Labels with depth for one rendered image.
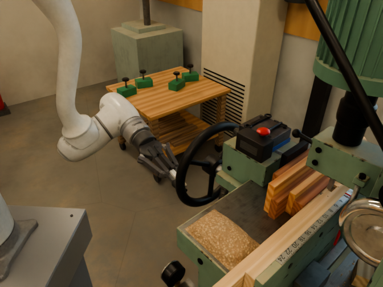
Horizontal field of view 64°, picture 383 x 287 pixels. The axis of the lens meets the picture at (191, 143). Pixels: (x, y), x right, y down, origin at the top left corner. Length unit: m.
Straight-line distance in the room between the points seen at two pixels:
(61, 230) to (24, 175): 1.53
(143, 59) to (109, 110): 1.67
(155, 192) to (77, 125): 1.12
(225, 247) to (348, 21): 0.41
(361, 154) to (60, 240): 0.75
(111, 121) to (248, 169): 0.51
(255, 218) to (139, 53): 2.17
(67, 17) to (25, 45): 2.50
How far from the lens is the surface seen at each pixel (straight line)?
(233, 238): 0.60
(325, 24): 0.45
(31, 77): 3.48
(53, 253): 0.91
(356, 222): 0.55
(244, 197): 0.72
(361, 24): 0.49
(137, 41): 2.65
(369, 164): 0.61
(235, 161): 0.78
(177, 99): 1.98
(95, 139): 1.06
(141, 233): 1.83
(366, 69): 0.51
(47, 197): 2.20
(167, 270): 0.85
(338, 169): 0.64
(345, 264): 0.79
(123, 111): 1.07
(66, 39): 0.93
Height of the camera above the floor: 1.39
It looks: 34 degrees down
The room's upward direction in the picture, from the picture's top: straight up
